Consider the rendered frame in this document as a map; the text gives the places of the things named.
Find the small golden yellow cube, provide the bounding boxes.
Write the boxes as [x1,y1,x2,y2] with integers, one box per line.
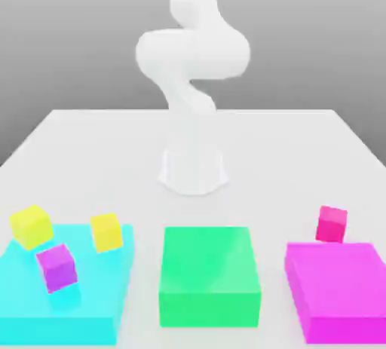
[90,212,124,254]

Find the small pink cube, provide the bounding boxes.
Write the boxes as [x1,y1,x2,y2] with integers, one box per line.
[314,204,348,244]

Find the small purple cube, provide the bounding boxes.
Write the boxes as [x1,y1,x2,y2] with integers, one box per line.
[35,243,79,295]

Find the small lime yellow cube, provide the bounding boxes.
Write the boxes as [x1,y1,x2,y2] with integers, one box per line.
[8,204,55,251]

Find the large green box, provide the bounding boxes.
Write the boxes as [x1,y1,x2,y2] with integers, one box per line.
[158,226,262,329]

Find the large cyan box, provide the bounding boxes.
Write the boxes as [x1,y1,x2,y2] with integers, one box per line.
[0,223,136,347]

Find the large magenta box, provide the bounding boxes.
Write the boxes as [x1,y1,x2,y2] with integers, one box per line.
[283,242,386,346]

